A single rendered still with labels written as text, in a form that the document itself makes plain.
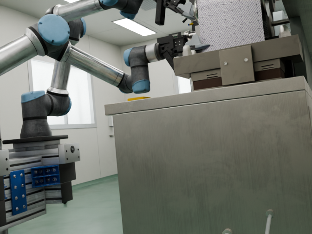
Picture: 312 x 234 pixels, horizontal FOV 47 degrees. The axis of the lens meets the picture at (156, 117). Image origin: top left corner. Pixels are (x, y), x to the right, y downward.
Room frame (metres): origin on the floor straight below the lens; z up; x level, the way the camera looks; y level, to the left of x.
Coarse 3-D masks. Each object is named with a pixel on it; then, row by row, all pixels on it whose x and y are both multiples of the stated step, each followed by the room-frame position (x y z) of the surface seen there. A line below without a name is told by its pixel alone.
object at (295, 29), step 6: (294, 18) 1.25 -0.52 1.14; (294, 24) 1.25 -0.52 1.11; (300, 24) 1.24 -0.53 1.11; (294, 30) 1.25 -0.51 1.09; (300, 30) 1.24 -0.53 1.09; (300, 36) 1.24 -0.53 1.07; (306, 42) 1.66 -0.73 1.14; (306, 48) 1.56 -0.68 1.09; (306, 54) 1.46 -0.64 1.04; (306, 60) 1.38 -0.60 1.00; (300, 66) 1.24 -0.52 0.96; (306, 66) 1.30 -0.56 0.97; (300, 72) 1.25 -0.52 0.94; (306, 72) 1.24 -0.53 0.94; (306, 78) 1.24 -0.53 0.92
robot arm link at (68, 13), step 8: (80, 0) 1.54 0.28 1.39; (88, 0) 1.51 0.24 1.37; (96, 0) 1.48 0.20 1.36; (104, 0) 1.44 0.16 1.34; (112, 0) 1.44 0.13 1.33; (120, 0) 1.47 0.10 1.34; (128, 0) 1.51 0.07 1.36; (56, 8) 1.62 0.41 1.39; (64, 8) 1.59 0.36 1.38; (72, 8) 1.56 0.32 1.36; (80, 8) 1.54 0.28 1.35; (88, 8) 1.52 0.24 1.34; (96, 8) 1.51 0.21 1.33; (104, 8) 1.50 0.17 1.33; (120, 8) 1.51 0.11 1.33; (64, 16) 1.60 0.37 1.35; (72, 16) 1.59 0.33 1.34; (80, 16) 1.58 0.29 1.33
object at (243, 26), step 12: (228, 12) 1.32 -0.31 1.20; (240, 12) 1.31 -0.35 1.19; (252, 12) 1.29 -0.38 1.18; (204, 24) 1.37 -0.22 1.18; (216, 24) 1.35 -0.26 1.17; (228, 24) 1.33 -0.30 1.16; (240, 24) 1.31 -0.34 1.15; (252, 24) 1.29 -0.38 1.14; (204, 36) 1.37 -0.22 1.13; (216, 36) 1.35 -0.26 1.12; (228, 36) 1.33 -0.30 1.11; (240, 36) 1.31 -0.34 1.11; (252, 36) 1.29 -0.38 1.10; (216, 48) 1.35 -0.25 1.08
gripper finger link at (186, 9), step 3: (189, 3) 1.44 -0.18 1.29; (177, 6) 1.46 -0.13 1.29; (180, 6) 1.46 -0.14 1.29; (183, 6) 1.45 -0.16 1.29; (186, 6) 1.45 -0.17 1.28; (189, 6) 1.44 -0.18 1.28; (183, 9) 1.45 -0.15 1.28; (186, 9) 1.45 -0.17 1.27; (189, 9) 1.44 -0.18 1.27; (183, 12) 1.44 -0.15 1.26; (186, 12) 1.44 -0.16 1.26; (189, 12) 1.44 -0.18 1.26; (183, 15) 1.45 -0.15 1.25; (186, 15) 1.44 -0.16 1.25; (189, 15) 1.44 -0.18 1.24; (189, 18) 1.45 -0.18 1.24; (192, 18) 1.45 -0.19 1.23
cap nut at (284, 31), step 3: (282, 27) 1.08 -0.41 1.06; (285, 27) 1.08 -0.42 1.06; (279, 30) 1.09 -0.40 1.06; (282, 30) 1.08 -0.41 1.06; (285, 30) 1.08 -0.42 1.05; (288, 30) 1.09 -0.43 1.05; (279, 33) 1.09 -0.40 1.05; (282, 33) 1.08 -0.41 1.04; (285, 33) 1.08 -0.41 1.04; (288, 33) 1.08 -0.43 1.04; (279, 36) 1.09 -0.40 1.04; (282, 36) 1.08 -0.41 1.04; (285, 36) 1.08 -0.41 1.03
